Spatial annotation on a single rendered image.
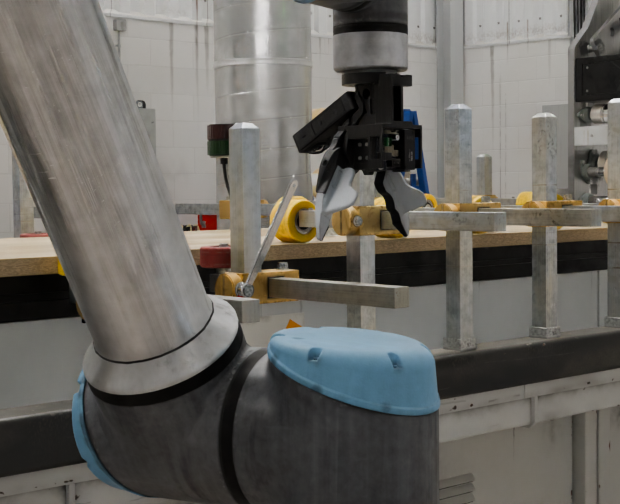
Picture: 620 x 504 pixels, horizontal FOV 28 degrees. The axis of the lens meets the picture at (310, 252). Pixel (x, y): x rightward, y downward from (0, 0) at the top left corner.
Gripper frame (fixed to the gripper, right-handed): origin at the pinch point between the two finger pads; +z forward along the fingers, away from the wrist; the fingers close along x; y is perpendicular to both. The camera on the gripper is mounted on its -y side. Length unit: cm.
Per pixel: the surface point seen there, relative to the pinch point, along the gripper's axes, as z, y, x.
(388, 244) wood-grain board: 5, -60, 68
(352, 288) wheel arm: 8.3, -21.7, 20.1
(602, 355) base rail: 28, -37, 107
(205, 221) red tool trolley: 20, -712, 533
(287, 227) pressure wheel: 1, -62, 44
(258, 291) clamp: 9.7, -41.2, 18.6
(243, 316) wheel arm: 10.2, -16.8, -4.8
